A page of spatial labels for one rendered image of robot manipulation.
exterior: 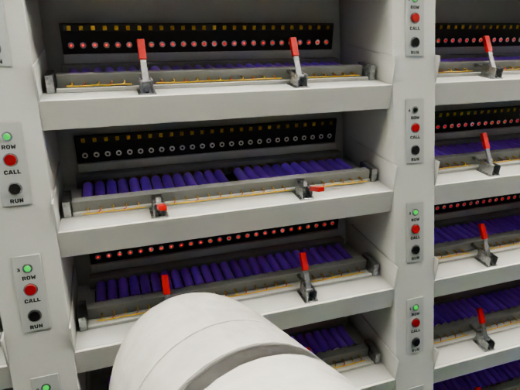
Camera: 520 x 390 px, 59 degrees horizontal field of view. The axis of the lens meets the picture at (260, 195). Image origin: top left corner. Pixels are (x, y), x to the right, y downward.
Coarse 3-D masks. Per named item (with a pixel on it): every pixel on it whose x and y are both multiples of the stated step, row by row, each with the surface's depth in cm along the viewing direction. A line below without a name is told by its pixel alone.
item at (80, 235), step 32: (128, 160) 89; (160, 160) 91; (192, 160) 94; (352, 160) 102; (384, 160) 90; (64, 192) 78; (288, 192) 87; (320, 192) 87; (352, 192) 88; (384, 192) 88; (64, 224) 73; (96, 224) 74; (128, 224) 74; (160, 224) 76; (192, 224) 78; (224, 224) 80; (256, 224) 82; (288, 224) 84; (64, 256) 73
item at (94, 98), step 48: (96, 48) 85; (144, 48) 74; (192, 48) 90; (240, 48) 93; (288, 48) 97; (48, 96) 70; (96, 96) 71; (144, 96) 72; (192, 96) 74; (240, 96) 77; (288, 96) 80; (336, 96) 83; (384, 96) 86
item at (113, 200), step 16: (288, 176) 88; (304, 176) 88; (320, 176) 89; (336, 176) 90; (352, 176) 91; (368, 176) 93; (128, 192) 80; (144, 192) 80; (160, 192) 80; (176, 192) 81; (192, 192) 82; (208, 192) 83; (224, 192) 84; (240, 192) 85; (272, 192) 85; (80, 208) 76; (96, 208) 77; (128, 208) 77
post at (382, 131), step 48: (384, 0) 85; (432, 0) 85; (384, 48) 87; (432, 48) 87; (432, 96) 89; (384, 144) 90; (432, 144) 90; (432, 192) 92; (384, 240) 94; (432, 240) 94; (432, 288) 95; (384, 336) 98; (432, 336) 97; (432, 384) 99
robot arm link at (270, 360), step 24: (240, 360) 22; (264, 360) 22; (288, 360) 22; (312, 360) 23; (192, 384) 22; (216, 384) 21; (240, 384) 20; (264, 384) 20; (288, 384) 20; (312, 384) 20; (336, 384) 20
